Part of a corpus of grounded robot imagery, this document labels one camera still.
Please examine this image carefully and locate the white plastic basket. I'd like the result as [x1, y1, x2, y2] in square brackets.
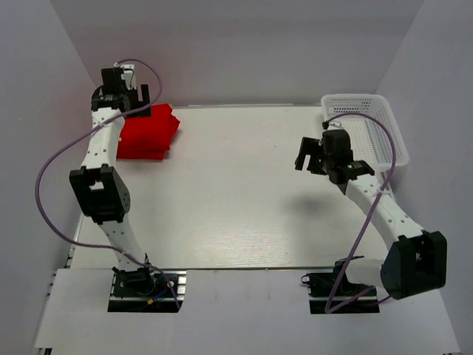
[321, 94, 409, 172]

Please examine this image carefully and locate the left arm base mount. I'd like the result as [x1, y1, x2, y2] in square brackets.
[107, 267, 186, 314]

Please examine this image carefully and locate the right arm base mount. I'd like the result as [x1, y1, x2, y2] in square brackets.
[300, 260, 380, 315]

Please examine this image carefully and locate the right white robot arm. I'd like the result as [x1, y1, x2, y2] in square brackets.
[299, 129, 447, 300]

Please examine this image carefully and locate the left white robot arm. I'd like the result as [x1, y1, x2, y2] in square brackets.
[69, 64, 316, 295]

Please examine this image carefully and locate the folded red t shirt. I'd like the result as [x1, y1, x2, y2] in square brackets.
[117, 149, 168, 160]

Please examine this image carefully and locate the red t shirt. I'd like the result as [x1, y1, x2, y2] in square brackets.
[117, 149, 168, 160]
[118, 104, 180, 151]

